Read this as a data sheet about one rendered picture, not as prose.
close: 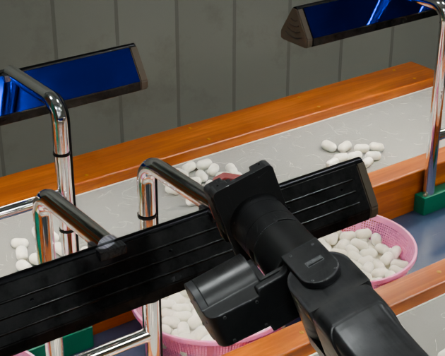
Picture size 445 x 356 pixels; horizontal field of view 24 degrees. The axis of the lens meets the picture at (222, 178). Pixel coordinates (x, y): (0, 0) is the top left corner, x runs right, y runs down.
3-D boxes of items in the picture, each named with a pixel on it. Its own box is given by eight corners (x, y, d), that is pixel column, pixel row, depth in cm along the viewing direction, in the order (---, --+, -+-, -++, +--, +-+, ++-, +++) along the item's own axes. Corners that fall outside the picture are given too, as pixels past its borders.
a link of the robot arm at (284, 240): (345, 286, 93) (328, 239, 89) (278, 323, 91) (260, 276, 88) (311, 249, 98) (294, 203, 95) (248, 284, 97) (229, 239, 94)
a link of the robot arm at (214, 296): (371, 342, 89) (346, 268, 84) (256, 408, 87) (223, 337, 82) (309, 273, 98) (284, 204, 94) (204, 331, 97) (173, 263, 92)
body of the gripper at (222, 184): (236, 265, 104) (266, 303, 98) (204, 186, 98) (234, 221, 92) (292, 235, 105) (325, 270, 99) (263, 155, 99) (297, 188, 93)
